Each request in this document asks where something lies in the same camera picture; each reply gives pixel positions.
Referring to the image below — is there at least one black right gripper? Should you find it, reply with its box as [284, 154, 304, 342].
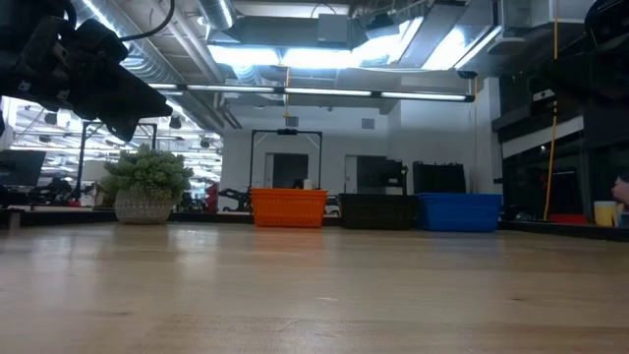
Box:
[536, 33, 629, 107]

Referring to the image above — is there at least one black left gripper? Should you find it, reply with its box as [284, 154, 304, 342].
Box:
[0, 14, 174, 143]

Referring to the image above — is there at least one green potted plant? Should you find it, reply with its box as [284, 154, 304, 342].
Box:
[103, 144, 195, 226]

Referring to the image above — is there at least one white lampshade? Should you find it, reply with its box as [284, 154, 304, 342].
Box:
[81, 159, 108, 183]

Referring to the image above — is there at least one dark computer monitor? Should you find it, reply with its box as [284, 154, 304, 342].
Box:
[0, 149, 47, 188]

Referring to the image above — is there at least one person's hand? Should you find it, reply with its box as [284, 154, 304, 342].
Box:
[611, 175, 629, 206]

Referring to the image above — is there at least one yellow cup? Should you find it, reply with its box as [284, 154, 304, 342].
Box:
[593, 200, 618, 227]

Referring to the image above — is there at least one red flat object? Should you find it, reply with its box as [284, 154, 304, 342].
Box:
[548, 212, 589, 226]

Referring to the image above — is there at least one long linear ceiling light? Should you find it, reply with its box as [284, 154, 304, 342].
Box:
[146, 82, 476, 103]

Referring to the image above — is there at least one dark equipment cart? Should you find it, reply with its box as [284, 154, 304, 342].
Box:
[356, 155, 409, 196]

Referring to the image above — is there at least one silver ventilation duct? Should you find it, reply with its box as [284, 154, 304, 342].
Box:
[73, 0, 227, 88]

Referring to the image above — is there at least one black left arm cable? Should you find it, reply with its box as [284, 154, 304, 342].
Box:
[120, 0, 177, 43]

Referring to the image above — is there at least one black aluminium table frame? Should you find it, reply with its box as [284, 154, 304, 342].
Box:
[0, 206, 629, 243]

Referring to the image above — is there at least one black rig frame with camera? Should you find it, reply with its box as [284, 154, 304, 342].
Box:
[250, 128, 324, 191]

